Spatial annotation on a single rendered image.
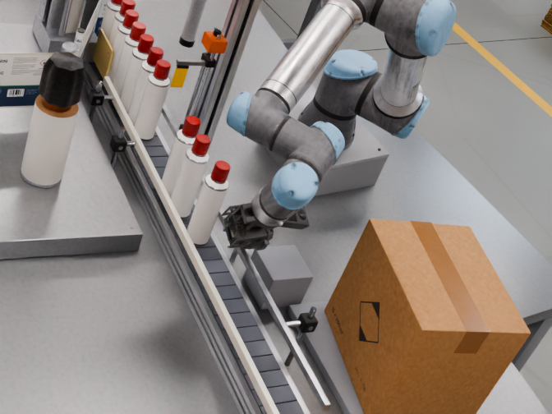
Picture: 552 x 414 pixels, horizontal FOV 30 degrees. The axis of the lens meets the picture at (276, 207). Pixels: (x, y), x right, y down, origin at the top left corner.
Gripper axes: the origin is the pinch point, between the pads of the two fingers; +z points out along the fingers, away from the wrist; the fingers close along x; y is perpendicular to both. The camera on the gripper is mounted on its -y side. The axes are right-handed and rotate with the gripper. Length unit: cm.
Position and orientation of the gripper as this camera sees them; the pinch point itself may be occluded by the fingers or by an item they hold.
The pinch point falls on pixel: (243, 240)
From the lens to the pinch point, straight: 211.3
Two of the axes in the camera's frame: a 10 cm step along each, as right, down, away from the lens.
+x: 2.4, 9.4, -2.6
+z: -3.7, 3.3, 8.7
